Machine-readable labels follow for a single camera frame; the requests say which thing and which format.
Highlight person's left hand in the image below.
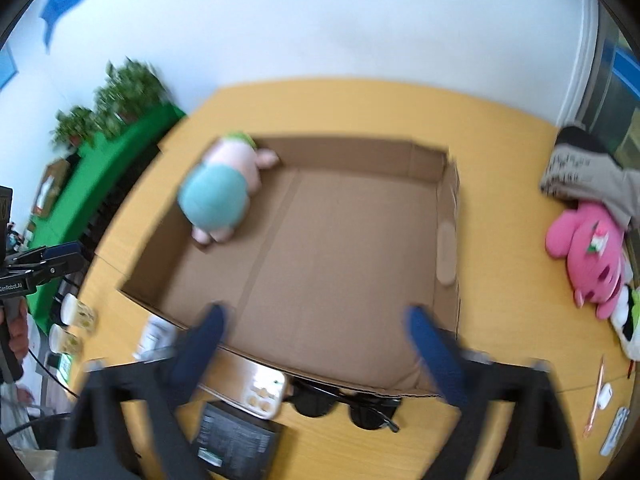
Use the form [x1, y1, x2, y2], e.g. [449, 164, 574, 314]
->
[7, 304, 30, 362]

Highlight brown cardboard box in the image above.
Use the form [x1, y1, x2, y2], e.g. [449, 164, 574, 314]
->
[117, 134, 462, 400]

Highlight silver folding phone stand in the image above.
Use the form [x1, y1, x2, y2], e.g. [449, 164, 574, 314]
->
[197, 347, 288, 420]

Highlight white and green plush toy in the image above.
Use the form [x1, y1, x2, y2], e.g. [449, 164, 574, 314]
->
[609, 285, 640, 361]

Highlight rose gold pen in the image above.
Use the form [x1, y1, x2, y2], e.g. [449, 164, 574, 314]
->
[584, 355, 606, 438]

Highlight blue wall decoration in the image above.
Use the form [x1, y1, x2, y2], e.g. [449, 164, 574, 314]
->
[40, 0, 108, 53]

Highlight black cable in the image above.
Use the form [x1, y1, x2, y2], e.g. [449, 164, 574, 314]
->
[0, 410, 76, 436]

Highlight large green potted plant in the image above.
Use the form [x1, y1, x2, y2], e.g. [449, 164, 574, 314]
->
[95, 59, 168, 136]

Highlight white printed card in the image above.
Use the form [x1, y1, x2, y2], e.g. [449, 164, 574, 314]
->
[600, 407, 631, 457]

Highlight pink plush toy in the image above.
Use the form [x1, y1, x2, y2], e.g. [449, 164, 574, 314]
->
[545, 201, 632, 320]

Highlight blue wall poster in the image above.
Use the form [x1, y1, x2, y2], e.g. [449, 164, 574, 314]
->
[0, 45, 18, 91]

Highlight framed picture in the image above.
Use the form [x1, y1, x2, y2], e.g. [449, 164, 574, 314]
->
[35, 159, 71, 218]

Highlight clear plastic cup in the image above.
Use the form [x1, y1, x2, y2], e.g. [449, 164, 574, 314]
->
[49, 324, 83, 358]
[61, 295, 98, 332]

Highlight small green potted plant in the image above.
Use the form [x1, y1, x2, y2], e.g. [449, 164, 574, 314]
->
[52, 106, 96, 148]

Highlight beige printed cloth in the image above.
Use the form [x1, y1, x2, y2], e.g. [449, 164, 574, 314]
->
[540, 126, 640, 231]

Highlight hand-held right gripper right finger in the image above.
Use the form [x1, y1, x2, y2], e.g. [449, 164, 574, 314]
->
[405, 304, 583, 480]

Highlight small white packet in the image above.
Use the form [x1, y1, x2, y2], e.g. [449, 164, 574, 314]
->
[134, 316, 177, 363]

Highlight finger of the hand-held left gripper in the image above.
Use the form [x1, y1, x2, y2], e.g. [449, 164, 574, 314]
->
[30, 252, 85, 281]
[20, 241, 81, 263]

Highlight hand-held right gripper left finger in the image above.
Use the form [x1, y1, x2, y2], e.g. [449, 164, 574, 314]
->
[55, 302, 228, 480]

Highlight green and white packet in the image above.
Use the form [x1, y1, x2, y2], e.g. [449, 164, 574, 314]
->
[47, 352, 76, 383]

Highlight glass partition with blue stripe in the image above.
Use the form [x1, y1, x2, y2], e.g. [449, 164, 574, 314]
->
[590, 25, 640, 161]

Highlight green-haired pig plush toy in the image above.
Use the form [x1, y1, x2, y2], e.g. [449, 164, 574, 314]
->
[177, 132, 280, 246]

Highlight black sunglasses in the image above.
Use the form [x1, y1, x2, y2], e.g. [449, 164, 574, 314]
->
[289, 377, 402, 433]

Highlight black rectangular box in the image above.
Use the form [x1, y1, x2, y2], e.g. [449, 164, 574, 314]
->
[196, 400, 288, 480]

